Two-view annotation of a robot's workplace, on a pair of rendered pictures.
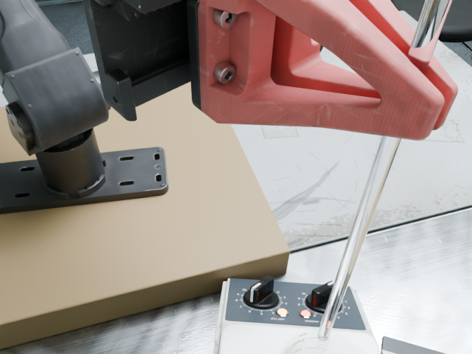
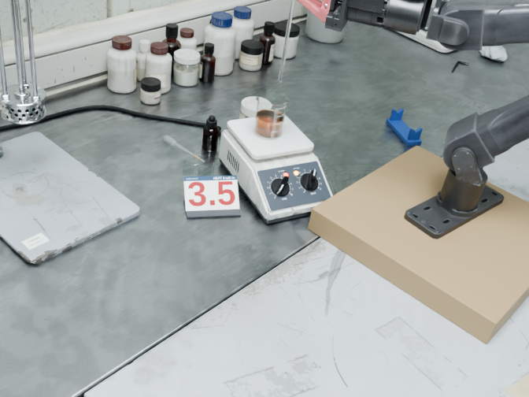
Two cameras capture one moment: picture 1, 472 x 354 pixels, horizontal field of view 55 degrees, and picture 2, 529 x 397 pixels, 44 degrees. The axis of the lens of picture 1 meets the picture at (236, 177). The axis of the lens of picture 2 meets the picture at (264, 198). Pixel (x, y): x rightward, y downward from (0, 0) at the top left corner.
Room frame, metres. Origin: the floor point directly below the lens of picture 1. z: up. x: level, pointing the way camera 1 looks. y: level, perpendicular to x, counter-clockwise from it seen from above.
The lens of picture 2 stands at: (0.91, -0.60, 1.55)
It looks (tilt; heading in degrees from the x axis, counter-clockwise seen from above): 36 degrees down; 145
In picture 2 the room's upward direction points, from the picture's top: 9 degrees clockwise
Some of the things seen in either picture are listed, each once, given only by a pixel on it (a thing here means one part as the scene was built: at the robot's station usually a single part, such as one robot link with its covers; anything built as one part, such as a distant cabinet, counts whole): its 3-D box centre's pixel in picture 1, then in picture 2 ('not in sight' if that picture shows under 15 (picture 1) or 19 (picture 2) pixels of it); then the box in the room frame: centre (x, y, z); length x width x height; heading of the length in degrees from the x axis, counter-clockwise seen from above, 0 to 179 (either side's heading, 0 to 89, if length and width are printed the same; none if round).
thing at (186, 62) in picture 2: not in sight; (186, 68); (-0.28, -0.03, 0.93); 0.06 x 0.06 x 0.07
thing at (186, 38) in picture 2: not in sight; (186, 48); (-0.35, 0.00, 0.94); 0.05 x 0.05 x 0.09
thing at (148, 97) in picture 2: not in sight; (150, 90); (-0.22, -0.14, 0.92); 0.04 x 0.04 x 0.04
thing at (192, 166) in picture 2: not in sight; (198, 168); (0.06, -0.16, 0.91); 0.06 x 0.06 x 0.02
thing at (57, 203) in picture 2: not in sight; (35, 189); (0.03, -0.43, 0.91); 0.30 x 0.20 x 0.01; 18
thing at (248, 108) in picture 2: not in sight; (253, 121); (-0.01, -0.01, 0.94); 0.06 x 0.06 x 0.08
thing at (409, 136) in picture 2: not in sight; (405, 126); (0.06, 0.32, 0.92); 0.10 x 0.03 x 0.04; 169
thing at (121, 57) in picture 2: not in sight; (121, 64); (-0.29, -0.18, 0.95); 0.06 x 0.06 x 0.11
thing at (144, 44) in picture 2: not in sight; (144, 60); (-0.31, -0.12, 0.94); 0.03 x 0.03 x 0.09
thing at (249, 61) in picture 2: not in sight; (251, 55); (-0.31, 0.15, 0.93); 0.05 x 0.05 x 0.06
